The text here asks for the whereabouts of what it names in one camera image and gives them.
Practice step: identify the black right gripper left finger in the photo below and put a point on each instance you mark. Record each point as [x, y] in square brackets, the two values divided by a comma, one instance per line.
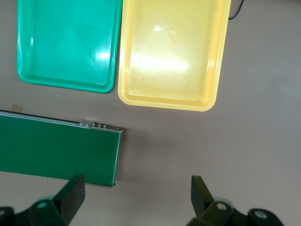
[70, 195]

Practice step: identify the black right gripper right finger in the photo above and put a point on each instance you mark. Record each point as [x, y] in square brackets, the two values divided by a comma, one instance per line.
[202, 197]

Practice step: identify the green conveyor belt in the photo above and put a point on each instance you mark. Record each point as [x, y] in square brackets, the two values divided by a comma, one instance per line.
[58, 150]

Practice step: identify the tan tape piece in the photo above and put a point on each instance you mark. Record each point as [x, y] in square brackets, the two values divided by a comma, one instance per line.
[17, 107]

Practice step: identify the yellow plastic tray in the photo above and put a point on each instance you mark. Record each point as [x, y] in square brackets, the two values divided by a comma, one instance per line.
[171, 70]

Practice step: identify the green plastic tray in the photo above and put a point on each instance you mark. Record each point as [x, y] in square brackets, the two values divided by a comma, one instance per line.
[68, 42]

